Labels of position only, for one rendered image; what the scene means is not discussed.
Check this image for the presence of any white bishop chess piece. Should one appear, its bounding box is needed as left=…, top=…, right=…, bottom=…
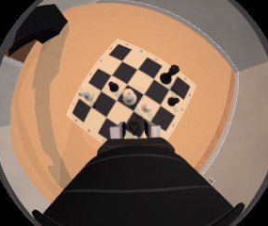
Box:
left=78, top=90, right=93, bottom=101

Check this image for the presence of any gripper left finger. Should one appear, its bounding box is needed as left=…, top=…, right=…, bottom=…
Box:
left=110, top=121, right=126, bottom=138

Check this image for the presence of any chessboard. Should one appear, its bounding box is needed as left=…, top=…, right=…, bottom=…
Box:
left=66, top=39, right=197, bottom=143

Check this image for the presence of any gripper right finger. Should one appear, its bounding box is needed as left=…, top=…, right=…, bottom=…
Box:
left=145, top=121, right=161, bottom=137

